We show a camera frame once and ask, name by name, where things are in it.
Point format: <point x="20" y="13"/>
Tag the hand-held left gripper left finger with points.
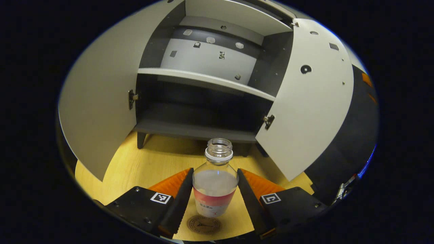
<point x="176" y="210"/>

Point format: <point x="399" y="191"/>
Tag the white cabinet door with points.
<point x="312" y="112"/>
<point x="101" y="91"/>

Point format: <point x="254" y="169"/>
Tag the black backdrop cloth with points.
<point x="352" y="142"/>

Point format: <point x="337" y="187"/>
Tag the round brown coaster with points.
<point x="203" y="225"/>

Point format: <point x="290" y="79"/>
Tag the clear bottle with pink label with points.
<point x="215" y="183"/>

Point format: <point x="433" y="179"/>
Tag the white and grey cabinet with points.
<point x="203" y="112"/>

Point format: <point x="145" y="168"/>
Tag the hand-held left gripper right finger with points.
<point x="252" y="206"/>

